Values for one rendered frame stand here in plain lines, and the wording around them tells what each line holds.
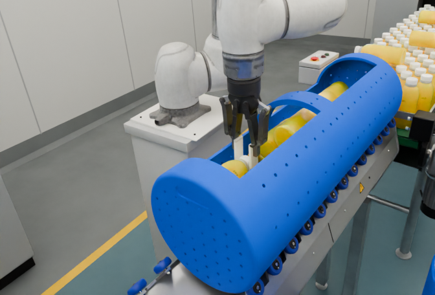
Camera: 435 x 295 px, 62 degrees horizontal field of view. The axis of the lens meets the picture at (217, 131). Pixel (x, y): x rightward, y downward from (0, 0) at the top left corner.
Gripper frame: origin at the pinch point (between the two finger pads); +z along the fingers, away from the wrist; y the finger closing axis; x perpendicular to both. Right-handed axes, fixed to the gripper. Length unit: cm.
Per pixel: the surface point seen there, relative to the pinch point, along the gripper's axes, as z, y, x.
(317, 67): 5, -19, 81
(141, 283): 16.2, -3.5, -34.1
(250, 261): 3.6, 18.5, -24.7
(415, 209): 80, 27, 106
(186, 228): 4.4, 2.6, -24.7
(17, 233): 86, -135, -23
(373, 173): 26, 19, 47
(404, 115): 17, 19, 78
